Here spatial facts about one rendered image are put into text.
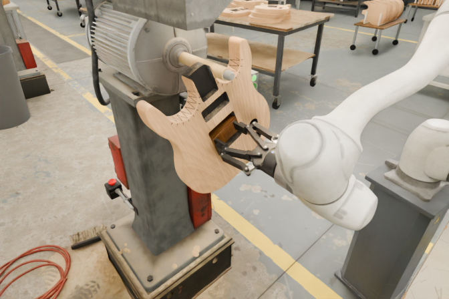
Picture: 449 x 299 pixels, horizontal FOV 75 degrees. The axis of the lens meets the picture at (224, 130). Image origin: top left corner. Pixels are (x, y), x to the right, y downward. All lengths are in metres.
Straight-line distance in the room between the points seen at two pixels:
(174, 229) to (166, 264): 0.15
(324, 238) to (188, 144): 1.42
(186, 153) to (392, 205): 0.92
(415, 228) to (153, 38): 1.18
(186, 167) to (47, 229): 1.58
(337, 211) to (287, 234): 1.38
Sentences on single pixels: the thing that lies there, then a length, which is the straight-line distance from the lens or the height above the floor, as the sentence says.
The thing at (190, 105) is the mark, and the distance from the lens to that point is 0.74.
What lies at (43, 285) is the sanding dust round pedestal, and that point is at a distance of 1.99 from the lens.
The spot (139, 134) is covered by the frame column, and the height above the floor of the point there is 0.94.
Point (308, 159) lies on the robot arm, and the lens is 0.45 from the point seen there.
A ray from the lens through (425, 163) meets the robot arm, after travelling 1.31.
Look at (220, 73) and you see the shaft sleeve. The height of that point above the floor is 1.25.
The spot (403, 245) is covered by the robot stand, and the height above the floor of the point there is 0.48.
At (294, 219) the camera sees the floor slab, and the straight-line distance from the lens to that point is 2.07.
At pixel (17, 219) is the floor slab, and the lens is 2.43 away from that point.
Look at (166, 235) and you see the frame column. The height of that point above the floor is 0.37.
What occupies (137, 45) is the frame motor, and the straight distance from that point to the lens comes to 0.83.
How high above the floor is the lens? 1.50
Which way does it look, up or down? 31 degrees down
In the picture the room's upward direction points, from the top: straight up
